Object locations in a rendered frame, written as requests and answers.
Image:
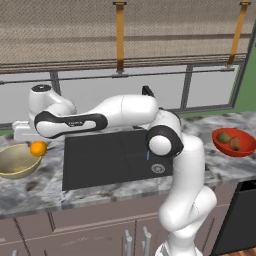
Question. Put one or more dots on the beige woven window blind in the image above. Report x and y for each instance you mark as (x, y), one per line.
(66, 30)

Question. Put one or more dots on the black sink faucet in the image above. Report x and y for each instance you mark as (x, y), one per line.
(147, 90)

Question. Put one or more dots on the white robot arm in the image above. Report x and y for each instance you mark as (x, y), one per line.
(186, 173)

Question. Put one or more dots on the black sink basin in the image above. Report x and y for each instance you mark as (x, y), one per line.
(100, 160)

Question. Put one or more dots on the green-brown round potato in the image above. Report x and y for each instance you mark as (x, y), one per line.
(223, 137)

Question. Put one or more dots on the orange fruit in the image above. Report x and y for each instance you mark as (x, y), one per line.
(38, 148)

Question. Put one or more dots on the beige bowl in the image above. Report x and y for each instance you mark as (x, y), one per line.
(16, 162)

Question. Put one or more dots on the black dishwasher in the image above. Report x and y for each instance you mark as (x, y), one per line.
(237, 220)

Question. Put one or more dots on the brown drawer front panel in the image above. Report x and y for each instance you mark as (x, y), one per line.
(106, 210)

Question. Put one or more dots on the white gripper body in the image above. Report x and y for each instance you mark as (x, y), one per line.
(22, 130)

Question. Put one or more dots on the grey framed window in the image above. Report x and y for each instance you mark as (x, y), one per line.
(100, 86)

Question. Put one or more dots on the red bowl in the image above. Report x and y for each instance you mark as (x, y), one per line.
(233, 152)

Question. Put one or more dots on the brown oval potato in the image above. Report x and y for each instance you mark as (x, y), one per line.
(235, 143)

